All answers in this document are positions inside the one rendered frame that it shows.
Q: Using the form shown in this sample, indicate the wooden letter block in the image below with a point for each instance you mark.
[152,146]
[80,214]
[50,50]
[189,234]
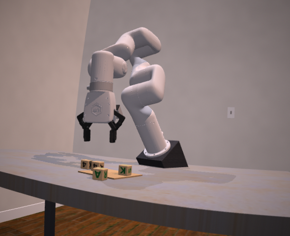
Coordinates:
[86,164]
[125,170]
[95,164]
[100,174]

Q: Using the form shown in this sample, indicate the tan flat mat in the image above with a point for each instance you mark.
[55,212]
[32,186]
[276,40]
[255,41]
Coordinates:
[112,174]

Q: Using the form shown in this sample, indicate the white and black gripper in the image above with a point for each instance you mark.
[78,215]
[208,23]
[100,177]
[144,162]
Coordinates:
[100,107]

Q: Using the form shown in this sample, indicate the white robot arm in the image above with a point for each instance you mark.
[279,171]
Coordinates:
[110,63]

